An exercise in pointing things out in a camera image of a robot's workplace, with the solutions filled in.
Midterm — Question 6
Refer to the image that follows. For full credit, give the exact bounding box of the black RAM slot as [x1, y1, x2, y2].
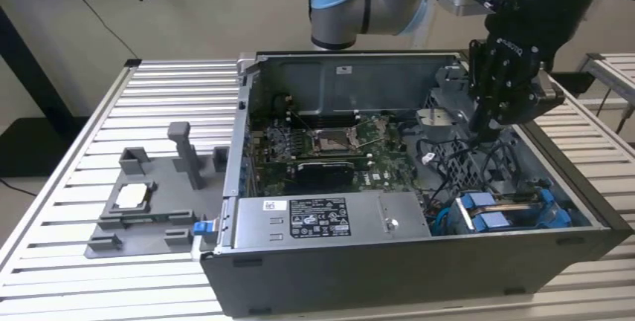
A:
[286, 118, 361, 124]
[286, 114, 361, 120]
[286, 110, 361, 117]
[286, 122, 361, 128]

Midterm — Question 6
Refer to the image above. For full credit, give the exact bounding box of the hard disk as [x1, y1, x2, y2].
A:
[453, 187, 574, 235]

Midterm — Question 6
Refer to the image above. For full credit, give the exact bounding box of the grey parts rack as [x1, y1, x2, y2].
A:
[82, 120, 232, 261]

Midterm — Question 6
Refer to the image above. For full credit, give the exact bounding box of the silver CPU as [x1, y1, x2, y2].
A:
[114, 184, 149, 209]

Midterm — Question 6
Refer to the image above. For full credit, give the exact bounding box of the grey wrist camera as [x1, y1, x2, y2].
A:
[536, 74, 566, 116]

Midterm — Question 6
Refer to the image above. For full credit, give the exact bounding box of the grey disk bay cage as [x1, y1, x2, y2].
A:
[405, 66, 501, 195]

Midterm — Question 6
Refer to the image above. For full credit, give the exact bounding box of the black disk wire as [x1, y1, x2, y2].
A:
[414, 137, 481, 188]

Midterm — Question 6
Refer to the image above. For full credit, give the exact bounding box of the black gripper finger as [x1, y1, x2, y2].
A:
[489, 85, 541, 143]
[466, 38, 501, 149]

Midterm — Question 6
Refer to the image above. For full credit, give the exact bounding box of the metal slat side table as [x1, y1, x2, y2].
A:
[577, 52, 635, 114]

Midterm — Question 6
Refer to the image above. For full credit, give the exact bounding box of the black graphics card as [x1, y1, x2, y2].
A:
[294, 160, 370, 192]

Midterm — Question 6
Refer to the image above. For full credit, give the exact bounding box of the blue data wire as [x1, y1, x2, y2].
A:
[426, 201, 450, 235]

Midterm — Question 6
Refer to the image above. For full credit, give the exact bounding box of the green motherboard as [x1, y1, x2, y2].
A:
[249, 108, 432, 198]

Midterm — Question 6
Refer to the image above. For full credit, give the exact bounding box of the silver power supply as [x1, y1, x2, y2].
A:
[230, 191, 430, 252]

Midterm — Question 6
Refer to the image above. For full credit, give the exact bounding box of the open black PC case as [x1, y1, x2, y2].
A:
[197, 49, 625, 317]

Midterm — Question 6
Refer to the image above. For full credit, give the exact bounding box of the black stand base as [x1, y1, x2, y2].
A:
[0, 116, 89, 179]

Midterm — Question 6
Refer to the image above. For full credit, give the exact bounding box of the CPU socket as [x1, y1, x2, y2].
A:
[304, 127, 365, 158]

